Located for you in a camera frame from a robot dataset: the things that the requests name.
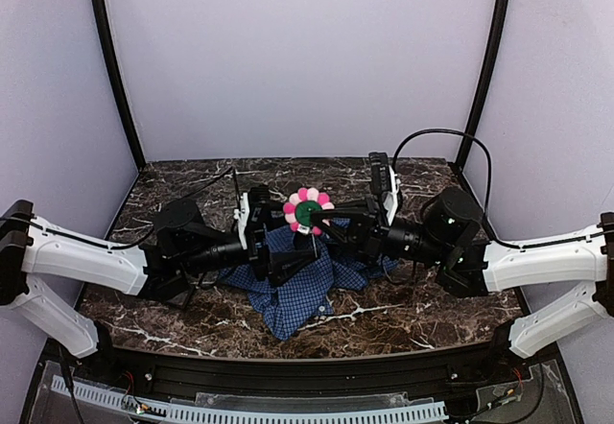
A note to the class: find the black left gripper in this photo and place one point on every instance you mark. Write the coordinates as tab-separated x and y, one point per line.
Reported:
260	245

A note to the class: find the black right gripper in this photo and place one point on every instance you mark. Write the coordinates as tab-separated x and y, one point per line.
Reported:
372	227

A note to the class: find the pink pompom brooch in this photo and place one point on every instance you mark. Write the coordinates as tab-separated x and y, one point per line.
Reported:
301	205

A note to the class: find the blue checked shirt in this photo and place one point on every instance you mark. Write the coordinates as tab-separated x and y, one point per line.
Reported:
286	308

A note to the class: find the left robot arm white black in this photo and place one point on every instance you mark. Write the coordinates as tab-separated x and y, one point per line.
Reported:
185	245

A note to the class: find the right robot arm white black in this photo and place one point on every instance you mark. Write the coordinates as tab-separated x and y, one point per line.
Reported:
445	237

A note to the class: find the black square box lid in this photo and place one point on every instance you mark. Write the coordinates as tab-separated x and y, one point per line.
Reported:
179	295

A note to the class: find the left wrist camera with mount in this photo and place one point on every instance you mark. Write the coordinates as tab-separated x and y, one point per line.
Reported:
249	224

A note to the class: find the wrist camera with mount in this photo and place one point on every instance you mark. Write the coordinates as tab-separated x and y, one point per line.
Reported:
249	224
385	186

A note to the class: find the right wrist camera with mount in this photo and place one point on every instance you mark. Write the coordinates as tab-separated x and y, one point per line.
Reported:
385	186

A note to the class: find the white slotted cable duct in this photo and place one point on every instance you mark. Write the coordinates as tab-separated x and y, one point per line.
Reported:
218	408

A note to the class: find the black front aluminium rail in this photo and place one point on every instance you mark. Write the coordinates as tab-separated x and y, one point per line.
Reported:
440	372

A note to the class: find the right black frame post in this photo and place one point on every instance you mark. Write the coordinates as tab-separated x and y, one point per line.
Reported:
495	34

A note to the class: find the black frame post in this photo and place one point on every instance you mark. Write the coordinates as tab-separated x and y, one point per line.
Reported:
495	34
114	75

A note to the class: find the left black frame post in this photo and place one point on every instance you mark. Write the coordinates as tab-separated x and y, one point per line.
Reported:
114	75

